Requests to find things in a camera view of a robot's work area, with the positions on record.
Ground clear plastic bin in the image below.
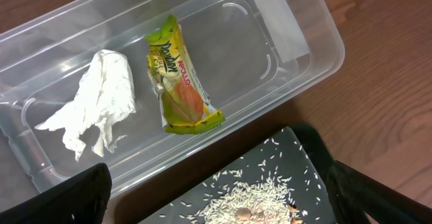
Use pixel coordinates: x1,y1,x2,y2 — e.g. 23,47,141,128
1,0,345,195

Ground black waste tray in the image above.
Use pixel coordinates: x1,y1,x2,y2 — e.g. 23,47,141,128
136,121,342,224

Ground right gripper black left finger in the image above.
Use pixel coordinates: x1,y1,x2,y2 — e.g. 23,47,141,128
1,163,112,224

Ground green yellow snack wrapper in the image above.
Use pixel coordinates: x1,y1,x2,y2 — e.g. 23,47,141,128
144,15,225,135

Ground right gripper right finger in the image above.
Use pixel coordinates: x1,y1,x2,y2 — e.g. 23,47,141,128
325,161,431,224

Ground rice and food scraps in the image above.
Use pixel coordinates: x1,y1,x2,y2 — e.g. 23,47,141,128
158,138,323,224

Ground white tissue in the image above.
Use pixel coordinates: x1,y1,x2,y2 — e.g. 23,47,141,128
35,49,136,161

